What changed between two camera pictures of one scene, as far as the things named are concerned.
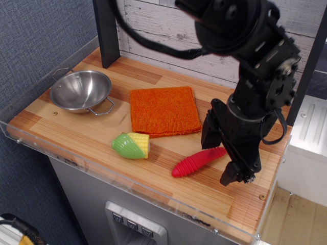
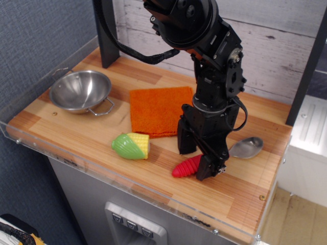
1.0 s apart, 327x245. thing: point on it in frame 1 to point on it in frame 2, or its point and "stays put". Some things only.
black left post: [107, 30] stays put
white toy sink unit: [304, 171] stays put
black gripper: [242, 132] to [207, 124]
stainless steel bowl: [79, 91] stays put
